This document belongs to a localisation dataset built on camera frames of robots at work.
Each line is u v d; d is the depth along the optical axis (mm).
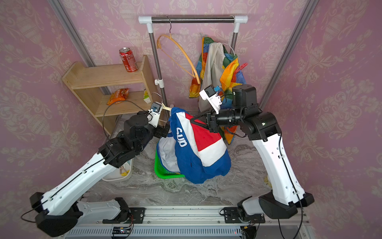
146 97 940
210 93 456
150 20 583
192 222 744
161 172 829
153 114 525
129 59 756
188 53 876
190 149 605
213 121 455
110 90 1097
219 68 763
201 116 493
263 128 383
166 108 561
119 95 945
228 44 661
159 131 580
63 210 392
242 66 634
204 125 508
